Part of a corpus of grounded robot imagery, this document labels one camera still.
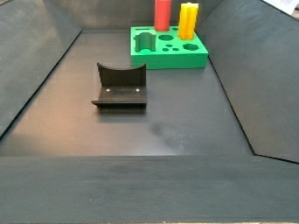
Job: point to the black curved fixture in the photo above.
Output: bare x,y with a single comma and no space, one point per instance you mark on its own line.
121,87

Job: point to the green shape sorter board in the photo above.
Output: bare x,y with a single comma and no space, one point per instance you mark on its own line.
161,50

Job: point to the red cylinder peg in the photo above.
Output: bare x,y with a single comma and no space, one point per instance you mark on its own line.
161,15

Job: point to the yellow star peg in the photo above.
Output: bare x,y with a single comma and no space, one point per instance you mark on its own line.
187,21

